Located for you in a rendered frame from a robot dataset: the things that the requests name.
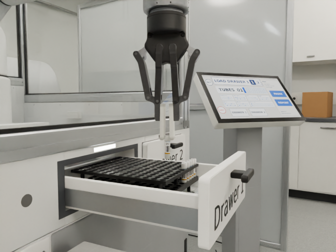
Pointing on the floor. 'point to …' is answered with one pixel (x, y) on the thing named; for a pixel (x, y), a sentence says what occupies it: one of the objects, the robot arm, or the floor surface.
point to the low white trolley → (84, 246)
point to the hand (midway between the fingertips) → (167, 121)
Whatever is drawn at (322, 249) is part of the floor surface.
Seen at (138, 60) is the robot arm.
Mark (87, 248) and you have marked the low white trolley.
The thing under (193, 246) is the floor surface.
